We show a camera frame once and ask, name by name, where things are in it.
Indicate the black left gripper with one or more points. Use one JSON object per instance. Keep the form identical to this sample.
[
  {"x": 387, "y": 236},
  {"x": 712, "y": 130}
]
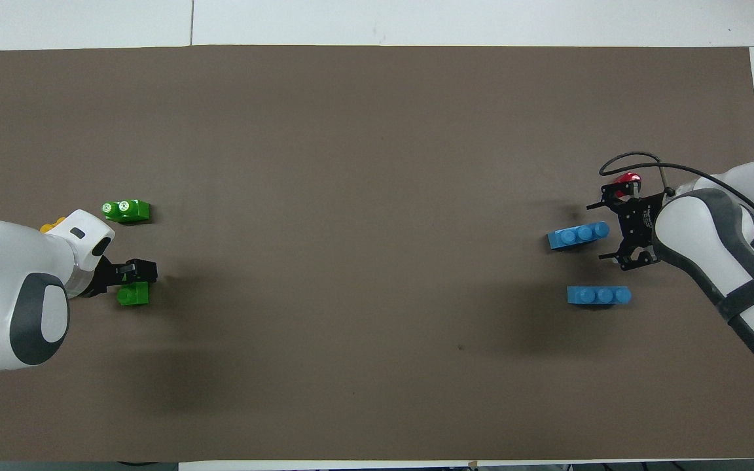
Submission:
[{"x": 107, "y": 278}]

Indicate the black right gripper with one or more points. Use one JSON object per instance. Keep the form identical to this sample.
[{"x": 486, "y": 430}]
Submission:
[{"x": 639, "y": 222}]

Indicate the plain green toy brick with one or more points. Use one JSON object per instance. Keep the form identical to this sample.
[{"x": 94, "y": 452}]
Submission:
[{"x": 133, "y": 296}]

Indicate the blue three-stud toy brick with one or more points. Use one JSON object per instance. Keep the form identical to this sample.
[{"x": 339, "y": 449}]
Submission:
[
  {"x": 576, "y": 237},
  {"x": 596, "y": 296}
]

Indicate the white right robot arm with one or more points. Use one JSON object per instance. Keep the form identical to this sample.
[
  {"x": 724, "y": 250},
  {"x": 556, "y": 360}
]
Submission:
[{"x": 711, "y": 248}]

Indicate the red one-stud toy brick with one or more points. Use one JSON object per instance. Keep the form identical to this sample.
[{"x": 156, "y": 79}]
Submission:
[{"x": 629, "y": 178}]

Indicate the green brick with white stickers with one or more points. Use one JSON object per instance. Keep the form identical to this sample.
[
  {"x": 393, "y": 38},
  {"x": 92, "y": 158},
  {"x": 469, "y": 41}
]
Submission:
[{"x": 131, "y": 212}]

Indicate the yellow toy brick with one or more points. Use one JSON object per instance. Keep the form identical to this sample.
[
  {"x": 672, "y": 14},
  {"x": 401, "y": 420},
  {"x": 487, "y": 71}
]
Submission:
[{"x": 52, "y": 226}]

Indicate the brown table mat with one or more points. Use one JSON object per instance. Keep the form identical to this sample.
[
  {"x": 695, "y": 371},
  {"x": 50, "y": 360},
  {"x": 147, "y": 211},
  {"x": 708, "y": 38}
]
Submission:
[{"x": 351, "y": 163}]

